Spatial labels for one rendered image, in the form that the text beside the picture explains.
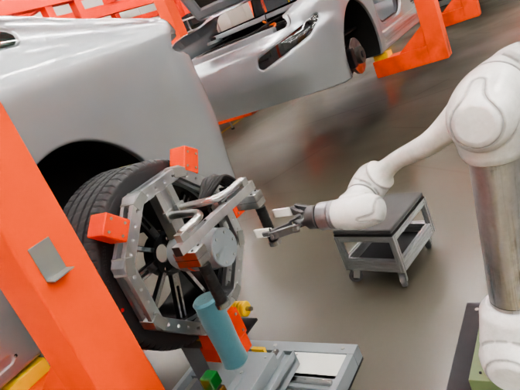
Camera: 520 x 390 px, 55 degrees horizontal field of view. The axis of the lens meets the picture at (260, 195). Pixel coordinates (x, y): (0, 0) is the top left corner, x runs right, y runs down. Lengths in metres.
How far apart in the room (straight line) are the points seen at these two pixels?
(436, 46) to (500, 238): 3.84
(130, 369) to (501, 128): 1.05
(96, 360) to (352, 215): 0.79
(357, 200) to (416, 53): 3.57
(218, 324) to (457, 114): 0.98
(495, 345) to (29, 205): 1.12
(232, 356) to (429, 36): 3.80
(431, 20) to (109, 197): 3.79
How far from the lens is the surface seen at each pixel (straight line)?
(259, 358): 2.17
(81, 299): 1.33
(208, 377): 1.43
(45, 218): 1.29
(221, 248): 1.60
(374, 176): 1.58
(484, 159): 1.09
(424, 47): 4.95
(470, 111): 1.02
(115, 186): 1.64
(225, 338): 1.65
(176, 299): 1.80
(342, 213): 1.50
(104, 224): 1.49
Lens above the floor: 1.44
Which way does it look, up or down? 18 degrees down
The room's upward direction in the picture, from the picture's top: 23 degrees counter-clockwise
